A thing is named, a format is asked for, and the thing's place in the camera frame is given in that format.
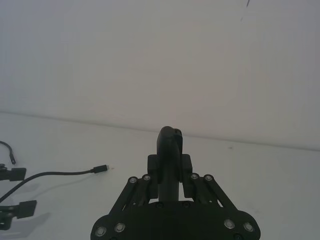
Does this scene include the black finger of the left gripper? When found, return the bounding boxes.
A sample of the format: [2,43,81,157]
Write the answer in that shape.
[0,163,27,182]
[0,199,38,231]

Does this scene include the thin dark robot cable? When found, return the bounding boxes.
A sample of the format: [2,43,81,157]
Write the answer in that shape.
[0,140,17,165]

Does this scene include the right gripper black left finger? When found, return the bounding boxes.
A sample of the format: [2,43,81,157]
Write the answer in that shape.
[91,154,161,238]

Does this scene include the black cable with small plug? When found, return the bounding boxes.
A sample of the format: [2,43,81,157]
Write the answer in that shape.
[0,164,110,204]

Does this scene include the white table cloth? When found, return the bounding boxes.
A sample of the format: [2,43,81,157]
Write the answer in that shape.
[0,111,320,240]

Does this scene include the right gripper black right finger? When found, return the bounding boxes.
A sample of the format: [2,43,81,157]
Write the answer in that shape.
[181,154,260,236]

